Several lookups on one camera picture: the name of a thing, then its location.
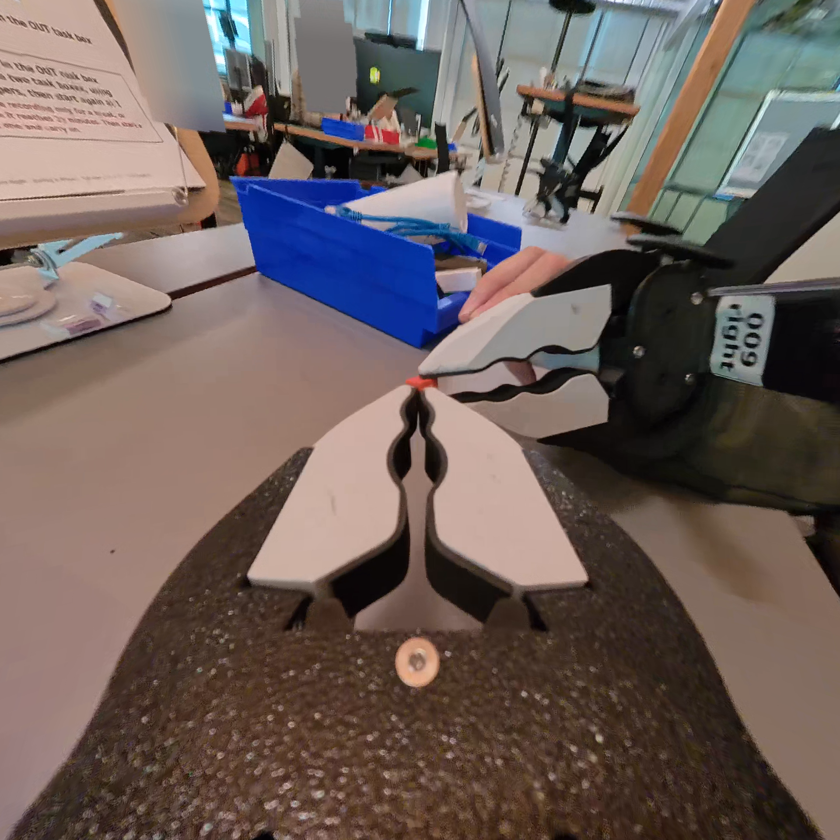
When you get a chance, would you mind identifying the brown cardboard board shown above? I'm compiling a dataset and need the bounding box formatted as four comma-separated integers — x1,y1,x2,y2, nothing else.
174,126,221,229

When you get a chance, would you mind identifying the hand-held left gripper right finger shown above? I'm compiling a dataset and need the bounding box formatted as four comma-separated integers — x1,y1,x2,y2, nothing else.
421,388,589,621

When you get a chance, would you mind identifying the white round disc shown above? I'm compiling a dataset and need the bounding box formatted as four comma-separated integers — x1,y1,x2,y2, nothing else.
0,281,59,327

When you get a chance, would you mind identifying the white paper roll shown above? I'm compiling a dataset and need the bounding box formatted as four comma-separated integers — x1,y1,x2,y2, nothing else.
326,172,471,234

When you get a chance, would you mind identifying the small white box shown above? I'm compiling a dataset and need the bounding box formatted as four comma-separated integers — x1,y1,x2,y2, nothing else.
435,266,488,294

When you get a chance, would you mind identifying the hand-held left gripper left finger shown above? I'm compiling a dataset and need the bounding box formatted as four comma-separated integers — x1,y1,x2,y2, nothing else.
248,386,411,614

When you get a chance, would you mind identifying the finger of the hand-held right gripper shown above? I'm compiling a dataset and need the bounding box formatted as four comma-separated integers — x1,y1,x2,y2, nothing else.
451,369,613,442
418,283,614,378

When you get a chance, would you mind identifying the wooden post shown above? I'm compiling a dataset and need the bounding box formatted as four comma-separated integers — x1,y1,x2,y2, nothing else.
626,0,757,198

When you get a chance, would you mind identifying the black monitor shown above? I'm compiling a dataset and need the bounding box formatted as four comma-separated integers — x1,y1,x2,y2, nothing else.
353,36,442,129

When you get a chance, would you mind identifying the blue plastic bin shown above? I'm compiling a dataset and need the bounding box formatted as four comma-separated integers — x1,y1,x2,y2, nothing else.
231,176,524,349

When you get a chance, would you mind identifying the blue cable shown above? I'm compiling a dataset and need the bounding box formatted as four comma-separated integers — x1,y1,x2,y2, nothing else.
335,205,490,257

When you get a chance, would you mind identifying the printed instruction sheet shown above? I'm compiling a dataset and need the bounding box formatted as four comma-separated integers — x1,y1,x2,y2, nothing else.
0,0,189,204

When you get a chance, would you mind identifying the white framed board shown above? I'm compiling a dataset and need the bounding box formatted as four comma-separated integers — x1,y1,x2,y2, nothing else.
715,88,840,201

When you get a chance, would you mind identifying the black office chair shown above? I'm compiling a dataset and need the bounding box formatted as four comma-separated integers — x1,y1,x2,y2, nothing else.
610,128,840,290

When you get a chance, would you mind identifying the person's right forearm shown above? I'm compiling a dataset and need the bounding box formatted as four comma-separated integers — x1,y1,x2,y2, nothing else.
617,377,840,519

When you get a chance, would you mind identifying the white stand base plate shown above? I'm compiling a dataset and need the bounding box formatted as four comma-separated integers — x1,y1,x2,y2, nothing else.
0,259,173,363

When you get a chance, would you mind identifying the person's right hand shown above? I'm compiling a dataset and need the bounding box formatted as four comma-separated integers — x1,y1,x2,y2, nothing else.
458,247,573,388

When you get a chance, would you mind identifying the wooden top standing desk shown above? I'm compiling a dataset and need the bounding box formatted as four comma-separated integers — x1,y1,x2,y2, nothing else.
515,79,643,221

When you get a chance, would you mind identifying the thin grey panel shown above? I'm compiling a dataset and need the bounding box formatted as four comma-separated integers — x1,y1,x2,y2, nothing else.
458,0,508,164

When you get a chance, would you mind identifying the light blue clamp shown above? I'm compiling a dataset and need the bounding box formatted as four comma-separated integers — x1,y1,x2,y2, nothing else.
25,231,126,287

